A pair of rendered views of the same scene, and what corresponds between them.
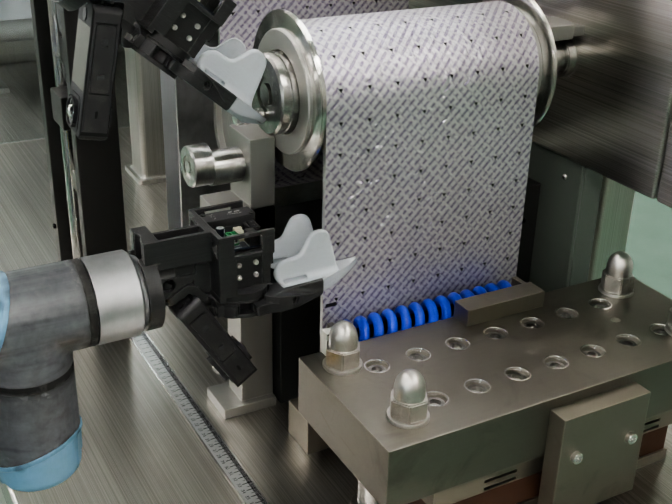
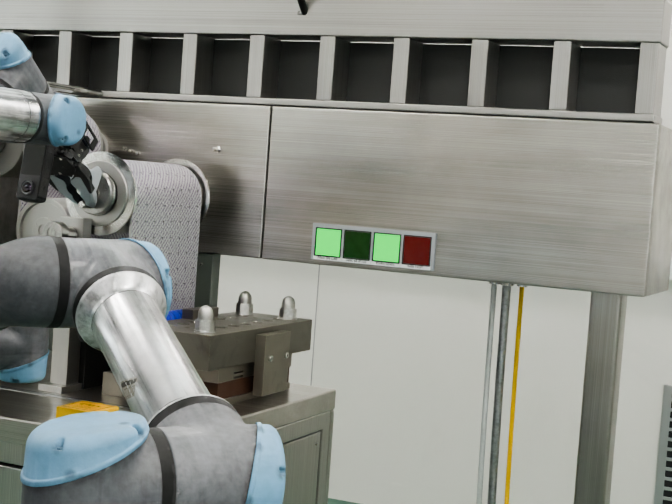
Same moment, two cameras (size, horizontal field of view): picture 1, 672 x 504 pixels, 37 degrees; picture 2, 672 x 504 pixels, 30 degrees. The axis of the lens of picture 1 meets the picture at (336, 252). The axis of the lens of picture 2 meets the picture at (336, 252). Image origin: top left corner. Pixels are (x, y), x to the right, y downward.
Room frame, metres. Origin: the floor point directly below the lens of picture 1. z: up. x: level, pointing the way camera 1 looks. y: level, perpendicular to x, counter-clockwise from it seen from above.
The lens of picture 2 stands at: (-1.14, 1.04, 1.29)
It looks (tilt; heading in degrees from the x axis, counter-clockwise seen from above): 3 degrees down; 323
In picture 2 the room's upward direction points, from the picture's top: 4 degrees clockwise
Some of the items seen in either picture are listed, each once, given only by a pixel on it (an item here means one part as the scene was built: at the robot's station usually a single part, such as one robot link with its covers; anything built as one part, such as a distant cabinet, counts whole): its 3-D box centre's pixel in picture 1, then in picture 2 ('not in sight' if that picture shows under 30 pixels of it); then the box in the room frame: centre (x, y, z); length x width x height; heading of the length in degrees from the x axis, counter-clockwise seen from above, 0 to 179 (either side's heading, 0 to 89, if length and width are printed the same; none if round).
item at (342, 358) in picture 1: (343, 343); not in sight; (0.77, -0.01, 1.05); 0.04 x 0.04 x 0.04
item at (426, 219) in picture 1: (427, 228); (163, 272); (0.89, -0.09, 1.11); 0.23 x 0.01 x 0.18; 119
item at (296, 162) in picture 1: (286, 91); (100, 193); (0.88, 0.05, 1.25); 0.15 x 0.01 x 0.15; 29
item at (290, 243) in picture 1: (301, 243); not in sight; (0.84, 0.03, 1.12); 0.09 x 0.03 x 0.06; 120
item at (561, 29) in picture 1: (546, 26); not in sight; (1.03, -0.21, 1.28); 0.06 x 0.05 x 0.02; 119
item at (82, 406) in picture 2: not in sight; (87, 413); (0.63, 0.17, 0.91); 0.07 x 0.07 x 0.02; 29
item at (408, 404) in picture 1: (409, 393); (205, 318); (0.69, -0.06, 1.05); 0.04 x 0.04 x 0.04
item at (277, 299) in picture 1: (275, 291); not in sight; (0.79, 0.05, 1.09); 0.09 x 0.05 x 0.02; 118
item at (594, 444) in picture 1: (595, 452); (273, 362); (0.73, -0.24, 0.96); 0.10 x 0.03 x 0.11; 119
